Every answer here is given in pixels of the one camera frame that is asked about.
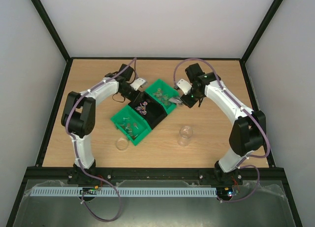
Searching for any black bin with lollipops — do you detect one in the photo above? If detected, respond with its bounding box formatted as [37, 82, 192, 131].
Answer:
[128, 92, 167, 130]

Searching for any metal scoop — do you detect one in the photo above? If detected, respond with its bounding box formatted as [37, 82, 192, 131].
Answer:
[169, 97, 183, 105]

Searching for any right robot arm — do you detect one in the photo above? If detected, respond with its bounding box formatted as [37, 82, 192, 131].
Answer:
[176, 63, 267, 184]

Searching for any clear jar lid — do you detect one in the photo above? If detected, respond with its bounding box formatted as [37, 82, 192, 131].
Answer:
[115, 137, 129, 151]

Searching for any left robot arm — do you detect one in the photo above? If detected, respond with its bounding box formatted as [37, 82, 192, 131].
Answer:
[61, 64, 147, 169]

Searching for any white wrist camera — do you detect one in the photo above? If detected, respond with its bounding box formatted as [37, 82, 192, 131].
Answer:
[130, 77, 147, 91]
[174, 79, 192, 95]

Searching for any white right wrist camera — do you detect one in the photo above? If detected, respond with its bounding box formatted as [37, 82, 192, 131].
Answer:
[174, 79, 192, 95]

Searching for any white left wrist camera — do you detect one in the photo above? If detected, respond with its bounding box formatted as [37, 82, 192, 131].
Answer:
[130, 77, 147, 91]

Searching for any slotted grey cable duct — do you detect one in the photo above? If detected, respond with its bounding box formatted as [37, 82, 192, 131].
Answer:
[30, 187, 217, 197]

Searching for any clear glass jar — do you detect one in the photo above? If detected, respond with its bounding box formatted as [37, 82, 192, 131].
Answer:
[178, 126, 193, 146]

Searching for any green bin with gummy candies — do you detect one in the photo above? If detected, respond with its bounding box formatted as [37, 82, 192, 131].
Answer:
[145, 79, 179, 114]

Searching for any green bin with wrapped candies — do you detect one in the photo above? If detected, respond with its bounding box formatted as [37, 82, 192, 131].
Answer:
[111, 105, 152, 146]

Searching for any black aluminium frame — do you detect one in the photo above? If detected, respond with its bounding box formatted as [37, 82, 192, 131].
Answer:
[6, 0, 302, 227]

